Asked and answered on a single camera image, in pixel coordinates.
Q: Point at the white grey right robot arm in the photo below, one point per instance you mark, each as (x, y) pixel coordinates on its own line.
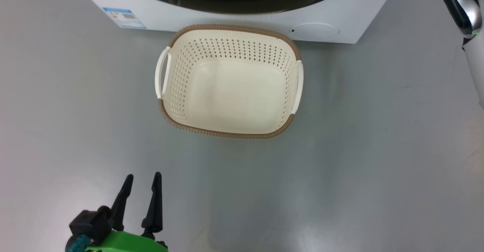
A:
(474, 55)

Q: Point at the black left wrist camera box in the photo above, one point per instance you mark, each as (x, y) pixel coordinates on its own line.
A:
(90, 223)

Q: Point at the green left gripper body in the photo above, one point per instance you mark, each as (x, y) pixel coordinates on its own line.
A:
(128, 243)

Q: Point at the white front-load washing machine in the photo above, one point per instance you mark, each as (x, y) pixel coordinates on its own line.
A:
(355, 21)

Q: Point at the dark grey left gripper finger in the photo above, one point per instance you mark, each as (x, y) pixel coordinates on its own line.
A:
(154, 214)
(121, 210)

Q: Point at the blue energy label sticker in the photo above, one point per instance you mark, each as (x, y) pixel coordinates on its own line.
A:
(124, 17)

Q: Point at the cream perforated laundry basket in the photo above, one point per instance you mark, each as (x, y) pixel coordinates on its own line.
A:
(234, 93)

